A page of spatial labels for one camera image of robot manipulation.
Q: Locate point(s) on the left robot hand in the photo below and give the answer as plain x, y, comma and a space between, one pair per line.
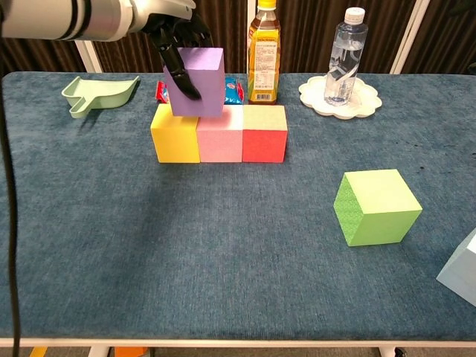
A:
163, 15

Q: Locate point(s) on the purple foam cube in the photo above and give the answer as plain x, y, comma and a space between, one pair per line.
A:
206, 85

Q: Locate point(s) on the yellow foam cube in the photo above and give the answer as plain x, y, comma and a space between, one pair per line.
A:
175, 145

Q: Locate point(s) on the pink foam cube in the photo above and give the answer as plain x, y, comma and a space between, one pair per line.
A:
219, 145

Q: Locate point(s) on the red foam cube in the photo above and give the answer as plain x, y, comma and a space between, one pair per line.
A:
264, 147

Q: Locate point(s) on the green foam cube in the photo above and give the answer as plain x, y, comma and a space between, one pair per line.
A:
379, 215

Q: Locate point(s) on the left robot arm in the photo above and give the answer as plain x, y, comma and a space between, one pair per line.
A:
56, 18

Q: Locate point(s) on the light blue foam cube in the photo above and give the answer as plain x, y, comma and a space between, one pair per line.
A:
461, 275

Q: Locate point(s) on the blue snack bag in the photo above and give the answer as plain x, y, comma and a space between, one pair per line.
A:
233, 91

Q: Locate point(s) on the mint green plastic dustpan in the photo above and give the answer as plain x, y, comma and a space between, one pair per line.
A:
100, 98

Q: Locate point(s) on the yellow tea bottle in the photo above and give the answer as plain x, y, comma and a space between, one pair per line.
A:
264, 56

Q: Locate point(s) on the clear water bottle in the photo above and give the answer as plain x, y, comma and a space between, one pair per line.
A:
344, 56

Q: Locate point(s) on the white scalloped plate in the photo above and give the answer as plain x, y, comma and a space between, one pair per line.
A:
366, 100

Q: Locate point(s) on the blue fabric table cover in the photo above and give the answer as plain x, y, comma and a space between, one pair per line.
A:
223, 241

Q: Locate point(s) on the orange plastic item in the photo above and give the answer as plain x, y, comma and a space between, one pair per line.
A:
130, 352

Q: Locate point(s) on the white partition post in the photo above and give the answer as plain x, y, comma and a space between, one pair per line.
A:
410, 37
89, 56

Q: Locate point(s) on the white table frame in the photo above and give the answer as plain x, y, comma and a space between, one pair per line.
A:
223, 343

